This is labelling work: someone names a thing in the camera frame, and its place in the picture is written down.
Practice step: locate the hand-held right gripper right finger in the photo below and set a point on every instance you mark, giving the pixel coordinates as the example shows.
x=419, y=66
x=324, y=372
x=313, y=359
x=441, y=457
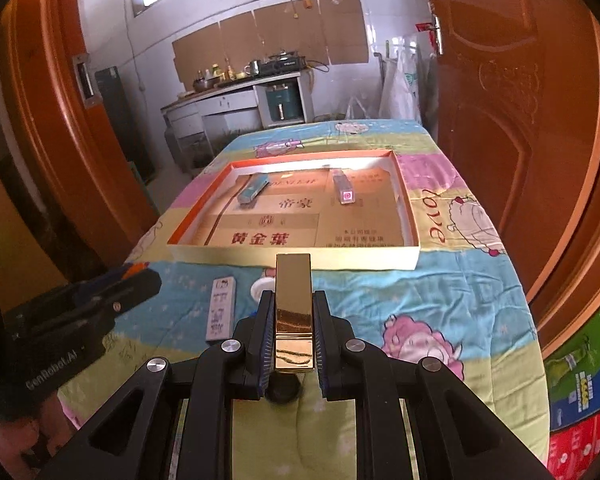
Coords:
x=321, y=345

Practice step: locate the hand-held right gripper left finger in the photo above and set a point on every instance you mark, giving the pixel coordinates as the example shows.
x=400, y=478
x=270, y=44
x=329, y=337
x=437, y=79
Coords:
x=266, y=342

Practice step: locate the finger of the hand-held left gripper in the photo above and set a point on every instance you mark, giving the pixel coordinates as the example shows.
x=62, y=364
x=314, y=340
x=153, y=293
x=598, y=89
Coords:
x=115, y=276
x=135, y=290

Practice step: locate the gold rectangular box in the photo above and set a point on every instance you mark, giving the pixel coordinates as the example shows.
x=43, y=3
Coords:
x=292, y=300

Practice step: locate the white bottle cap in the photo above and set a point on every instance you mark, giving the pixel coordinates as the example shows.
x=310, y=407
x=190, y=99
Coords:
x=259, y=290

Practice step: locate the black bottle cap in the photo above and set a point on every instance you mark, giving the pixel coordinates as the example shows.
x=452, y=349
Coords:
x=282, y=394

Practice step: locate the white printed small box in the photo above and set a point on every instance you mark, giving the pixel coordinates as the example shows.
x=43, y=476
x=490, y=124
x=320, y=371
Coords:
x=221, y=310

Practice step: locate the shallow orange-rimmed cardboard tray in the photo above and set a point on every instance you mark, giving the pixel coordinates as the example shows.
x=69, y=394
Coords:
x=360, y=225

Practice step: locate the teal small box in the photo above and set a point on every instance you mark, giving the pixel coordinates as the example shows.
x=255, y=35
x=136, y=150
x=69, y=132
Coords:
x=252, y=190

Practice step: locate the dark green panel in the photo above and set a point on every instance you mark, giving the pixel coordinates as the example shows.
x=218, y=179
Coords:
x=125, y=120

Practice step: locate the clear plastic rectangular box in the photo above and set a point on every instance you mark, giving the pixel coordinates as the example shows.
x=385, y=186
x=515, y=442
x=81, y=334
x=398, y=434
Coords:
x=344, y=187

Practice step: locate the white kitchen counter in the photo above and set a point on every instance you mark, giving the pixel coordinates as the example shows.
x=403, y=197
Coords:
x=215, y=110

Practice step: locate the metal bowl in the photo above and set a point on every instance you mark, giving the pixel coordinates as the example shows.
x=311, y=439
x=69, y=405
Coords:
x=206, y=84

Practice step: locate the row of condiment bottles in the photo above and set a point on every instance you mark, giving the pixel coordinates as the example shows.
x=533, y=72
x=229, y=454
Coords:
x=220, y=72

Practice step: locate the small clear plastic bag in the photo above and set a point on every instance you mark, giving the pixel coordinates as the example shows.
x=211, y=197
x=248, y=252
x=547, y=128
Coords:
x=360, y=109

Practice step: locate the metal cooking pot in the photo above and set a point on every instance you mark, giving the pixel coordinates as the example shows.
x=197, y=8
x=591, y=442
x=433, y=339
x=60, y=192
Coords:
x=252, y=67

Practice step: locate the blue printed carton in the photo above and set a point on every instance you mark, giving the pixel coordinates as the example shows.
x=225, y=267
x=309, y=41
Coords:
x=575, y=405

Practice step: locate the white plastic bag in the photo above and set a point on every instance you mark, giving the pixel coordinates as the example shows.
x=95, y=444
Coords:
x=402, y=90

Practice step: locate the green printed carton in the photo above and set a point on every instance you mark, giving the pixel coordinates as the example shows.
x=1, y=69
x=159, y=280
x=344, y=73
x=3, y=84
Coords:
x=590, y=340

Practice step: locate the black gas stove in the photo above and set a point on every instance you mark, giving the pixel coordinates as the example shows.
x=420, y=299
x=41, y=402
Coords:
x=282, y=65

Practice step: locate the red printed carton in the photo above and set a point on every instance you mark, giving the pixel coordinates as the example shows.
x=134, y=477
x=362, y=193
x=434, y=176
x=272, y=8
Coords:
x=577, y=445

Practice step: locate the brown wooden door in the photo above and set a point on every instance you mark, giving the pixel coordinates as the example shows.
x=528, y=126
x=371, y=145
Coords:
x=505, y=135

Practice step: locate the red door tag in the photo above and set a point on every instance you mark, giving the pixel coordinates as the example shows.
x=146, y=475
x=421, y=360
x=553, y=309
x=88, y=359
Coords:
x=424, y=26

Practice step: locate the cardboard wall covering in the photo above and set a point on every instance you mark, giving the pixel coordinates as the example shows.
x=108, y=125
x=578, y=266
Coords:
x=290, y=35

